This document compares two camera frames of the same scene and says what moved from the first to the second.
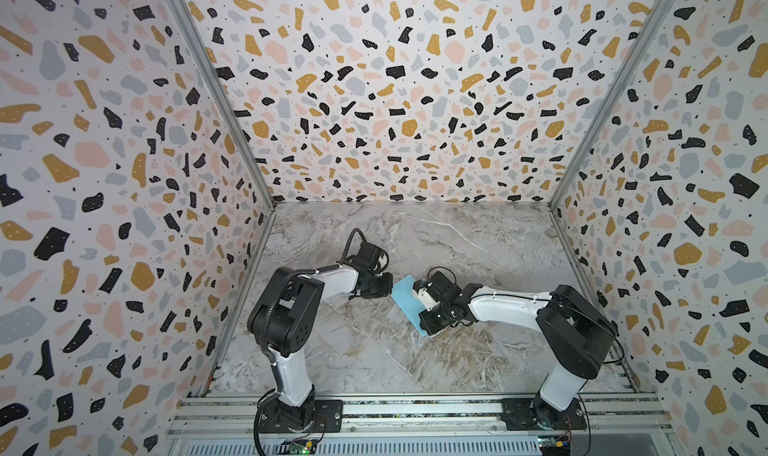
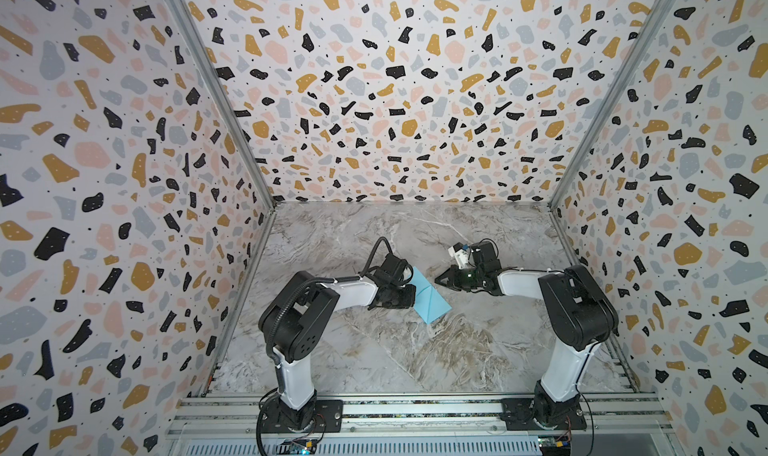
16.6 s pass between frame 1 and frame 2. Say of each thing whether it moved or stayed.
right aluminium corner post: stayed
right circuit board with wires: stayed
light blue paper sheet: moved
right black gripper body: moved
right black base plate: stayed
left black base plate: stayed
